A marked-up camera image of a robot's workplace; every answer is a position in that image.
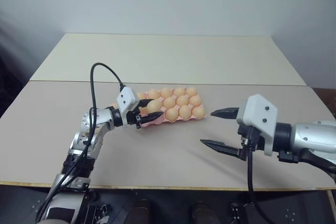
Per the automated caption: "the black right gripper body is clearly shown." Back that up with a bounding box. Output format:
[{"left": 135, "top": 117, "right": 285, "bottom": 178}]
[{"left": 237, "top": 125, "right": 266, "bottom": 154}]

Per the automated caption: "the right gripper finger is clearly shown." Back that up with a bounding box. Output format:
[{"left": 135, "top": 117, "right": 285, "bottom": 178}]
[
  {"left": 199, "top": 139, "right": 248, "bottom": 160},
  {"left": 210, "top": 106, "right": 240, "bottom": 121}
]

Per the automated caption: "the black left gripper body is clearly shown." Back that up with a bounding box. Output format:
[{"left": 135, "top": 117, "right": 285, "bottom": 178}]
[{"left": 121, "top": 106, "right": 144, "bottom": 130}]

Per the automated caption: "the pink egg tray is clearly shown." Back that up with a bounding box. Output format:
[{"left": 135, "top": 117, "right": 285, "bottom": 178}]
[{"left": 135, "top": 87, "right": 208, "bottom": 128}]

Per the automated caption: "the dark brown rounded shape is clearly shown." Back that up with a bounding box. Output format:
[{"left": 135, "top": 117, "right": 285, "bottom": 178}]
[{"left": 128, "top": 199, "right": 156, "bottom": 224}]

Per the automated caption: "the wooden table leg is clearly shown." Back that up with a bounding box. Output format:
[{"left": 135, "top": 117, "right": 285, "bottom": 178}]
[{"left": 327, "top": 189, "right": 336, "bottom": 224}]

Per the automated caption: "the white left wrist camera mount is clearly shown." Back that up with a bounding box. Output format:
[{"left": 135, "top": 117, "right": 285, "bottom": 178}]
[{"left": 117, "top": 86, "right": 140, "bottom": 119}]

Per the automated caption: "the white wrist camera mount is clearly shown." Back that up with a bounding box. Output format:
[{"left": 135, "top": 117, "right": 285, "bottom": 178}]
[
  {"left": 117, "top": 86, "right": 140, "bottom": 119},
  {"left": 236, "top": 94, "right": 279, "bottom": 157}
]

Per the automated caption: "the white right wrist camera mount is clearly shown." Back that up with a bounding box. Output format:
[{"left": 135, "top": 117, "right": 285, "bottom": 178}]
[{"left": 236, "top": 94, "right": 279, "bottom": 157}]

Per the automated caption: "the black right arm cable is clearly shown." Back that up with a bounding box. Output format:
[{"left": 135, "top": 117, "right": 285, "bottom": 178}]
[{"left": 243, "top": 126, "right": 271, "bottom": 224}]

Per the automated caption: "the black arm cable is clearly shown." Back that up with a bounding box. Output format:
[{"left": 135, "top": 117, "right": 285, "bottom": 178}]
[
  {"left": 243, "top": 126, "right": 271, "bottom": 224},
  {"left": 35, "top": 62, "right": 127, "bottom": 222}
]

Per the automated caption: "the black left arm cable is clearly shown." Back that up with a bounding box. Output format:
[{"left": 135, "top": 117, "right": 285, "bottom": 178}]
[{"left": 35, "top": 62, "right": 127, "bottom": 222}]

